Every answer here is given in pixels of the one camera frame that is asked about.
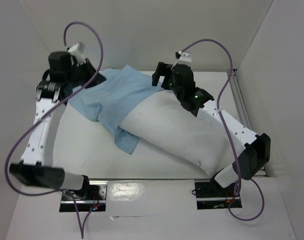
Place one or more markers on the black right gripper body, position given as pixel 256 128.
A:
pixel 163 72

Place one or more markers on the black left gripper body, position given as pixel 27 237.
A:
pixel 82 74

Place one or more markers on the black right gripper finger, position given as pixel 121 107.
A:
pixel 162 70
pixel 156 81

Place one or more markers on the light blue pillowcase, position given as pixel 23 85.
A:
pixel 112 100

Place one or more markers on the white pillow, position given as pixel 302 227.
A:
pixel 183 146

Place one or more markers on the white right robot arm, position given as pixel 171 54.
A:
pixel 203 106

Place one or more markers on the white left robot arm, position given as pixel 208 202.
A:
pixel 67 70

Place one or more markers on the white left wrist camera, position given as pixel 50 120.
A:
pixel 77 48

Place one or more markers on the aluminium side rail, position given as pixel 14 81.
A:
pixel 242 105

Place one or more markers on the aluminium table edge rail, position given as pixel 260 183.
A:
pixel 150 179

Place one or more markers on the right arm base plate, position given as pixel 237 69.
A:
pixel 211 197

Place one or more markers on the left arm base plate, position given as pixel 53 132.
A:
pixel 95 199

